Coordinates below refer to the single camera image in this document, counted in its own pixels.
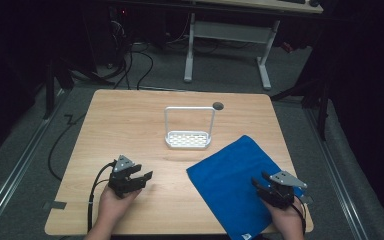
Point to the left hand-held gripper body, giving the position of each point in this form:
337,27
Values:
121,183

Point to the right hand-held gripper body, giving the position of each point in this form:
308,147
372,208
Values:
281,195

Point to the blue cloth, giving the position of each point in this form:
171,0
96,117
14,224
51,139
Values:
228,183

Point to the person's right hand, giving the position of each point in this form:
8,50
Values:
288,218

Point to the person's left hand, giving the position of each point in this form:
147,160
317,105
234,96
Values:
111,208

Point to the grey tape piece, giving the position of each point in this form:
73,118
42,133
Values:
56,205
308,199

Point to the dark round table grommet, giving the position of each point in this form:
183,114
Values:
218,106

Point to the black metal stand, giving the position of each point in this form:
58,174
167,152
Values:
321,106
50,86

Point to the small red object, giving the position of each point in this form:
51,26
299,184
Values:
287,47

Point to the dark computer tower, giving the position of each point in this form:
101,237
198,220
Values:
118,33

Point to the black computer mouse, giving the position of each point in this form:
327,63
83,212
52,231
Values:
314,3

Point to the metal floor rail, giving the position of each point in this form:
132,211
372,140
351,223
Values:
338,180
16,166

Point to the white metal frame desk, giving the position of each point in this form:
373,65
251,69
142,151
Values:
230,31

